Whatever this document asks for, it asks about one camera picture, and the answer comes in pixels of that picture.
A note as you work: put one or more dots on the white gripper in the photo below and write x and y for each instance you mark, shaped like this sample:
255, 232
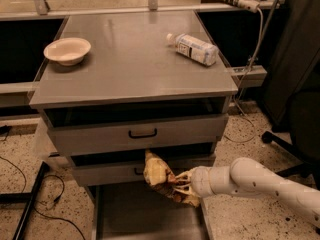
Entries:
201, 181

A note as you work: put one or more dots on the brown chip bag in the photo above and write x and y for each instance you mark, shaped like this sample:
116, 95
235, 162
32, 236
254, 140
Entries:
159, 176

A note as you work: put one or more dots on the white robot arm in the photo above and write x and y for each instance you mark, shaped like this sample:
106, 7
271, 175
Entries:
246, 177

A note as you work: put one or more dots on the grey bottom drawer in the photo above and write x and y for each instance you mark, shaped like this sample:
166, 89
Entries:
133, 211

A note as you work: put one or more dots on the grey drawer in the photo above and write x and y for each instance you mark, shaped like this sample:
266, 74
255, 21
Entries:
133, 211
123, 127
128, 166

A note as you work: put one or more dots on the grey top drawer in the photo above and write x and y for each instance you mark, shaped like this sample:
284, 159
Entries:
123, 127

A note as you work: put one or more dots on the grey middle drawer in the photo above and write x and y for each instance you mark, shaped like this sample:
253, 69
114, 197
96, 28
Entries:
128, 166

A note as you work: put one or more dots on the grey drawer cabinet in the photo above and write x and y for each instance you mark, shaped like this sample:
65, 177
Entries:
130, 62

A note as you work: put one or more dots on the clear plastic water bottle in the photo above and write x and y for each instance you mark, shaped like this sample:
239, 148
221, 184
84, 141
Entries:
193, 48

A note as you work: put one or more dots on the black office chair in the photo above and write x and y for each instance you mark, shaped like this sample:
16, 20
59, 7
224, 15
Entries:
304, 128

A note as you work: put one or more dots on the black floor stand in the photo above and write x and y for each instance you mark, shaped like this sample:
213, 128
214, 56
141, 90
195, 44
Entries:
28, 199

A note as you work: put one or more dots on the white bowl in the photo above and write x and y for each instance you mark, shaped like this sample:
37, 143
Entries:
67, 51

